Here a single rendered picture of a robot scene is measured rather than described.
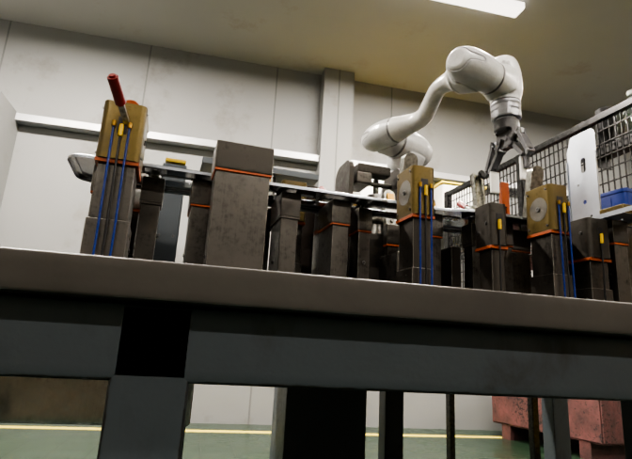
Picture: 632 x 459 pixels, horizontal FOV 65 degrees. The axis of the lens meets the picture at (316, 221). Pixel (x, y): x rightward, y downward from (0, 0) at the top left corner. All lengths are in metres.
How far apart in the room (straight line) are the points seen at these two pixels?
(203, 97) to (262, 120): 0.59
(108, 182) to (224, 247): 0.24
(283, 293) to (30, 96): 4.66
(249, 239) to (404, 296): 0.51
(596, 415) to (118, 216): 3.61
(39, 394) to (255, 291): 0.42
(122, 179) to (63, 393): 0.38
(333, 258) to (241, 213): 0.30
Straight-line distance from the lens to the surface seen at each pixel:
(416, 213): 1.14
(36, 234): 4.68
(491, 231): 1.26
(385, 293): 0.56
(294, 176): 1.58
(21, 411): 0.86
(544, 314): 0.65
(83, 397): 0.84
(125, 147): 1.01
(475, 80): 1.57
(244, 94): 4.99
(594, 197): 1.73
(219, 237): 1.00
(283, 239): 1.18
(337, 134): 4.83
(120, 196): 0.99
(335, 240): 1.22
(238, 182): 1.04
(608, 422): 4.14
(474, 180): 1.72
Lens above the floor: 0.62
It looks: 14 degrees up
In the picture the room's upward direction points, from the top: 3 degrees clockwise
